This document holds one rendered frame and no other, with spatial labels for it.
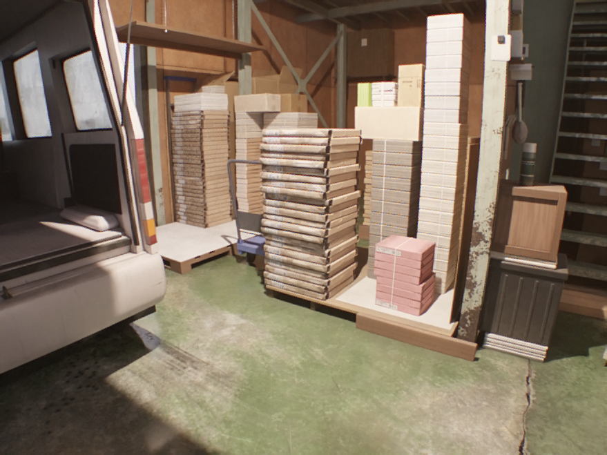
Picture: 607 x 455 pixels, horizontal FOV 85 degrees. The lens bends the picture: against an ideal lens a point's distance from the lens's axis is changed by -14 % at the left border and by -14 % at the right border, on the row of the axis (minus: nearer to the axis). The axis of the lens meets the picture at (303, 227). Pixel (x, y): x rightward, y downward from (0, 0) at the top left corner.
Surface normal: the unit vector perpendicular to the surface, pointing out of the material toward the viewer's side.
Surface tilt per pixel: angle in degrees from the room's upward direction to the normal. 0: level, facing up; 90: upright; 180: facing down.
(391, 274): 90
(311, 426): 0
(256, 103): 90
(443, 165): 90
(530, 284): 90
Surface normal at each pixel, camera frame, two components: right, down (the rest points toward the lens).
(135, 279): 0.86, 0.05
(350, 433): 0.00, -0.97
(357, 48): -0.57, 0.22
